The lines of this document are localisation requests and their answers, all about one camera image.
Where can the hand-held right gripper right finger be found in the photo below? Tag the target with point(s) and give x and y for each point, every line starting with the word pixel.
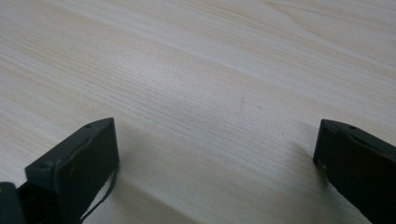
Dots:
pixel 358 161

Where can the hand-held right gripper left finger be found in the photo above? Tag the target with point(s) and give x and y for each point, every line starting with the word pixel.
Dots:
pixel 81 161

